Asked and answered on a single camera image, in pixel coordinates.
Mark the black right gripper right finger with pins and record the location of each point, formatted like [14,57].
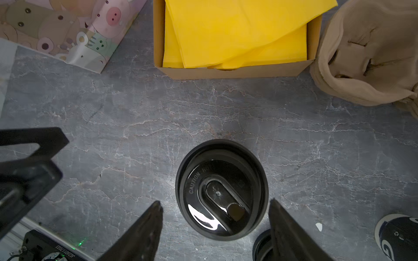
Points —
[290,241]

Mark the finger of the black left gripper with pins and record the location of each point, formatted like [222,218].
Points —
[50,141]
[23,184]

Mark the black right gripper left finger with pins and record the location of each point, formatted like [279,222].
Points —
[140,242]

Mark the black plastic cup lids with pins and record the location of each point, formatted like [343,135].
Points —
[263,248]

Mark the black cup lid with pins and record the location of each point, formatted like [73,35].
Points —
[221,189]

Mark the black paper cup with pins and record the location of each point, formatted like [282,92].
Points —
[397,236]

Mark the cartoon print paper bag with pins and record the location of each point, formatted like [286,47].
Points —
[81,33]

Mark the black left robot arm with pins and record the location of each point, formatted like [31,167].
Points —
[37,246]

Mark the brown cardboard tray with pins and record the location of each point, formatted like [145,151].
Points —
[277,70]

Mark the yellow paper napkins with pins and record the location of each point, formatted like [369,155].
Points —
[233,34]

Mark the brown pulp cup carrier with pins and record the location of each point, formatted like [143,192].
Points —
[368,54]

